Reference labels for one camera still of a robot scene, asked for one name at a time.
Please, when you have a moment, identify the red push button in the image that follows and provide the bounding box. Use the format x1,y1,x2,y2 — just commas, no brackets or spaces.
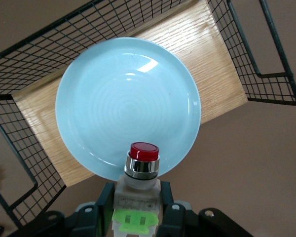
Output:
111,142,161,236

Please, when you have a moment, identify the black wire basket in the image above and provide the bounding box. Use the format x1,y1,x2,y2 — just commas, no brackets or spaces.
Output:
0,0,296,229

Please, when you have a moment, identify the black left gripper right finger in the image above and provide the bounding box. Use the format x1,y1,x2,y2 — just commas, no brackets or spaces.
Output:
157,181,201,237

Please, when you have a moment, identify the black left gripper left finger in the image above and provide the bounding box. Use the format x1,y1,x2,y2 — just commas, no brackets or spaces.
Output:
65,182,117,237

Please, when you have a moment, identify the light blue plate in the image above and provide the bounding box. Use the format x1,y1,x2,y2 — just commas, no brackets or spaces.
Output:
55,37,201,181

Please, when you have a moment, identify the wooden board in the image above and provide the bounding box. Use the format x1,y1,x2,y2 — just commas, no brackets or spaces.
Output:
13,0,249,188

